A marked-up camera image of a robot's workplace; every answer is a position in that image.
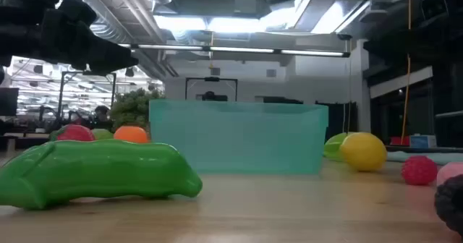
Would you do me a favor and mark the pink toy raspberry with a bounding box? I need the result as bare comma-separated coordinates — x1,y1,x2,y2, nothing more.
436,161,463,188

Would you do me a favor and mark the yellow hanging rope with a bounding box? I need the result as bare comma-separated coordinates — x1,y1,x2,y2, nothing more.
399,0,413,145

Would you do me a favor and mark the potted green plant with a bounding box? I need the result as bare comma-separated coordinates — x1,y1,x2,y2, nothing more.
109,88,166,132

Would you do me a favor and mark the green toy cabbage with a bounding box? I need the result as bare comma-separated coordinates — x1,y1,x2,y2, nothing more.
91,128,114,141

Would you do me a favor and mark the yellow toy lemon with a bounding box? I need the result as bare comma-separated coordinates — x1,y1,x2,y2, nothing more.
339,132,388,173

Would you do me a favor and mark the blue and white box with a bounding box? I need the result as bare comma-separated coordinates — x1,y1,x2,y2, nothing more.
409,134,438,149

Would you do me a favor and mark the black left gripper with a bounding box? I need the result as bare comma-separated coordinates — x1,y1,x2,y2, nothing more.
0,0,140,74

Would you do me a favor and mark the black computer monitor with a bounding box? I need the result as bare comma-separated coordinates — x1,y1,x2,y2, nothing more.
0,87,20,116

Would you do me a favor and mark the blue cloth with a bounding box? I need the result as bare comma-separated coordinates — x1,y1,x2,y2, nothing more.
386,150,463,166

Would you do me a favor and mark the person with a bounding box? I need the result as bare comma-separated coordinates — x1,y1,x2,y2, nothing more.
90,105,112,129

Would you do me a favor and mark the tall black station frame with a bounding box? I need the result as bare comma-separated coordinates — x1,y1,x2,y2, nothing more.
57,71,117,128

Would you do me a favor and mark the red box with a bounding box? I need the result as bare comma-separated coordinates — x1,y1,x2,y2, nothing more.
389,136,411,147

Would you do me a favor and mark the red toy raspberry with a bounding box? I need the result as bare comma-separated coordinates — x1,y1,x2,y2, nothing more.
401,155,439,187

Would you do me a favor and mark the teal translucent plastic container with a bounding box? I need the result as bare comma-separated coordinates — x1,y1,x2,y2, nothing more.
148,98,329,175

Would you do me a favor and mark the long linear ceiling light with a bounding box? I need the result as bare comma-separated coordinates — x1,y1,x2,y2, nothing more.
119,43,351,59

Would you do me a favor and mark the wide black station frame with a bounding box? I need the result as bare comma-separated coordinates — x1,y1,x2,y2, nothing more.
184,77,239,102

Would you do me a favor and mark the green toy pea pod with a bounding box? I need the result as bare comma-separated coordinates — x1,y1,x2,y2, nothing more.
0,138,203,210

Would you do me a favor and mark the small toy blackberry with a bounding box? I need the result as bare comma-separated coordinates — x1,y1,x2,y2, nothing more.
433,174,463,236

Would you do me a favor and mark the light green toy starfruit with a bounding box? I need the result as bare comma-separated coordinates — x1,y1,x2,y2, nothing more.
323,132,351,163

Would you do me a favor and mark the smooth orange toy fruit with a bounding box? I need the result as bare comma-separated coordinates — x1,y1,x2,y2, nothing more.
113,125,150,145

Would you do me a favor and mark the red toy tomato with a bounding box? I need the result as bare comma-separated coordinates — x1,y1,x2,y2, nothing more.
49,124,96,142

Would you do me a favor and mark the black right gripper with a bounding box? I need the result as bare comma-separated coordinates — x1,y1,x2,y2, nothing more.
363,0,463,67

